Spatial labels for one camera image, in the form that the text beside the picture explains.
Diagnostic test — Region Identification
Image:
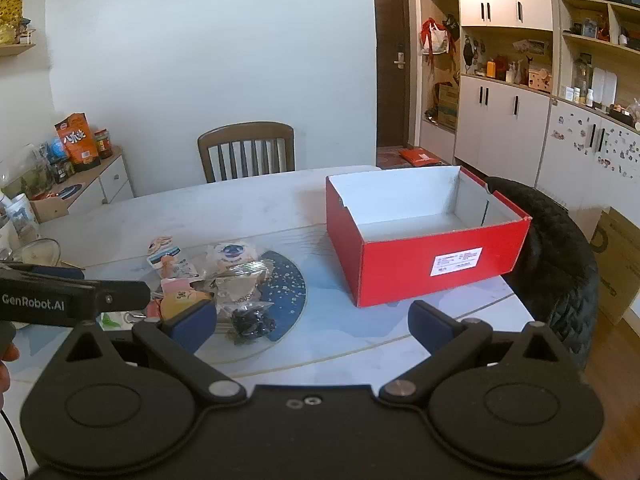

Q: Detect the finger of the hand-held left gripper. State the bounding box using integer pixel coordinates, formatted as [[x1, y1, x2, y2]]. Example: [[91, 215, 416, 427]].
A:
[[0, 262, 87, 283], [91, 279, 152, 315]]

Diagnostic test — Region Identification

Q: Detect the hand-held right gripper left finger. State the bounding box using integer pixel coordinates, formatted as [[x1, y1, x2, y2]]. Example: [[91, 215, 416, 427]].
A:
[[62, 300, 248, 407]]

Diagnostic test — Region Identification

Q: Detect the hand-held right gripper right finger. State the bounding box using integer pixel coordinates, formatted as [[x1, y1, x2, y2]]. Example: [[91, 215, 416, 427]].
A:
[[379, 300, 572, 405]]

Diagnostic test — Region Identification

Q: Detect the tan spotted squishy toy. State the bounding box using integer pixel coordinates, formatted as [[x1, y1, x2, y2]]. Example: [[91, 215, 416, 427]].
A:
[[162, 292, 212, 321]]

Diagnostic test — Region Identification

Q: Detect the small pink box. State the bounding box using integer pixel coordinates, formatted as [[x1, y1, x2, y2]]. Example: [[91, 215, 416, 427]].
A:
[[160, 279, 188, 302]]

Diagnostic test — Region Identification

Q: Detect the dark dried fruit packet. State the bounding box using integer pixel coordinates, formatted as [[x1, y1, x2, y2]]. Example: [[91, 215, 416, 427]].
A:
[[229, 304, 277, 347]]

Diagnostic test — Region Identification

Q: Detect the clear packet with white pastry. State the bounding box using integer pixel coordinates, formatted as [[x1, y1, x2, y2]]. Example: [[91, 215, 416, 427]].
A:
[[209, 259, 275, 307]]

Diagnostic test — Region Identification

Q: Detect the red cardboard shoebox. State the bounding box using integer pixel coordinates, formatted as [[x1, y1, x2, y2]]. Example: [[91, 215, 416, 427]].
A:
[[325, 165, 533, 309]]

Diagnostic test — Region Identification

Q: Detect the blueberry pastry packet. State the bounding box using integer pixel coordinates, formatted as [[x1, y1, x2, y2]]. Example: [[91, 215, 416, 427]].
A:
[[207, 242, 259, 267]]

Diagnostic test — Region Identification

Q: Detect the white marble desktop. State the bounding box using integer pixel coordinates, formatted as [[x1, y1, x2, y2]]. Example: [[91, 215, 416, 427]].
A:
[[0, 164, 551, 413]]

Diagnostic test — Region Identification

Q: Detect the person's left hand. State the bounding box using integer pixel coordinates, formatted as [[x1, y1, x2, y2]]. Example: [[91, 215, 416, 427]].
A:
[[0, 321, 21, 398]]

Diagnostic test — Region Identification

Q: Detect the green white packet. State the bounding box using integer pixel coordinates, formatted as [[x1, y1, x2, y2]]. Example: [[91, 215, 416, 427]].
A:
[[99, 311, 135, 330]]

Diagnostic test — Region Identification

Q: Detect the glass bowl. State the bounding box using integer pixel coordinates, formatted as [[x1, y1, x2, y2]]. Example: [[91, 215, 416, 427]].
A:
[[6, 238, 62, 267]]

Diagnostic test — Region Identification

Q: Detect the pale blue snack packet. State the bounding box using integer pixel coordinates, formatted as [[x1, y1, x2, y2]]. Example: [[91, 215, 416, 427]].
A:
[[160, 255, 202, 282]]

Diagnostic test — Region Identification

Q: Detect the cartoon print snack packet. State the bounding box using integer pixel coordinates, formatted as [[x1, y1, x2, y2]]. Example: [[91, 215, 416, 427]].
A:
[[146, 236, 182, 267]]

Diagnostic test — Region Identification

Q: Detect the white blue mug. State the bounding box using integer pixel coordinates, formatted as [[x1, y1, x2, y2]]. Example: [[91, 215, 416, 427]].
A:
[[9, 193, 42, 242]]

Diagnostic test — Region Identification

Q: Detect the glass turntable with blue pattern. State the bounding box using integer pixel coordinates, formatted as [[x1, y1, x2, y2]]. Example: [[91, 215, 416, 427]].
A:
[[192, 249, 309, 367]]

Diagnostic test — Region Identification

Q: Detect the white drawer cabinet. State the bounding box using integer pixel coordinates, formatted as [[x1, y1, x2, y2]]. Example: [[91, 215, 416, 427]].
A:
[[29, 146, 136, 224]]

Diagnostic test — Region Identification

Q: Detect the orange snack bag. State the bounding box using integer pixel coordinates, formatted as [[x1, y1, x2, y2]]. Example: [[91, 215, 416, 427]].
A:
[[54, 112, 102, 173]]

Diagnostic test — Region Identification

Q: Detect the black quilted jacket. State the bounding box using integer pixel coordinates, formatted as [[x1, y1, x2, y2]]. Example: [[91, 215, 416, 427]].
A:
[[486, 176, 601, 372]]

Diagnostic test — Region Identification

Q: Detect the red lidded jar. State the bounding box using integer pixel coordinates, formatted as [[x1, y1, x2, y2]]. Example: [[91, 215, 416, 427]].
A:
[[93, 128, 114, 159]]

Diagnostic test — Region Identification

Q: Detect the orange parcel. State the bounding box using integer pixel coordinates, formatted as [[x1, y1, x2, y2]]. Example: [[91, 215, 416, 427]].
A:
[[398, 147, 442, 168]]

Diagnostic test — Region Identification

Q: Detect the patterned red rug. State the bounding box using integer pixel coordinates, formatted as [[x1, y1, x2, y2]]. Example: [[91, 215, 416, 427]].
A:
[[375, 146, 416, 170]]

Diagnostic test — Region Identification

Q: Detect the wooden chair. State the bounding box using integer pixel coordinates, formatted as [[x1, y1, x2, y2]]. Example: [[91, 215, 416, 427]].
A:
[[197, 122, 296, 184]]

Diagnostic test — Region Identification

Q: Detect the large cardboard box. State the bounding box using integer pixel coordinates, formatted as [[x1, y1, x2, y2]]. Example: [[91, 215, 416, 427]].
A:
[[581, 207, 640, 327]]

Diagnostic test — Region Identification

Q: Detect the white cabinet unit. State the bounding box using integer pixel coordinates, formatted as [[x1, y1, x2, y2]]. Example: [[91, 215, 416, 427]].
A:
[[418, 0, 640, 221]]

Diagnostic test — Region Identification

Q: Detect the green print cardboard box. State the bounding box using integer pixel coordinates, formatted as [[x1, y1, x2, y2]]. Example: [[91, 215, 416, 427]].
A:
[[436, 82, 461, 129]]

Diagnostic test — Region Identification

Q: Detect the brown door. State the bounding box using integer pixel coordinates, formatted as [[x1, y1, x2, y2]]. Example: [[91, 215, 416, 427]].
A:
[[371, 0, 422, 151]]

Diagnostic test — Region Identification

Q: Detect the yellow decoration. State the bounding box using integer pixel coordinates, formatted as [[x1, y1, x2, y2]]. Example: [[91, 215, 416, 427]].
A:
[[0, 0, 25, 43]]

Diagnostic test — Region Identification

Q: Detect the hanging white red bag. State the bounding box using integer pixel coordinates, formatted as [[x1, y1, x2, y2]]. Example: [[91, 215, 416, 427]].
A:
[[421, 17, 452, 57]]

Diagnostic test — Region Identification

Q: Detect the black cable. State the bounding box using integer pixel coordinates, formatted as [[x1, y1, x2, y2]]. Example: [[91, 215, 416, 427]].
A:
[[0, 406, 29, 480]]

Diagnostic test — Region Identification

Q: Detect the wooden wall shelf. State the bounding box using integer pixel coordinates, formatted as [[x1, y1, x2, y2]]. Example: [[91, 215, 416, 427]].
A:
[[0, 27, 37, 58]]

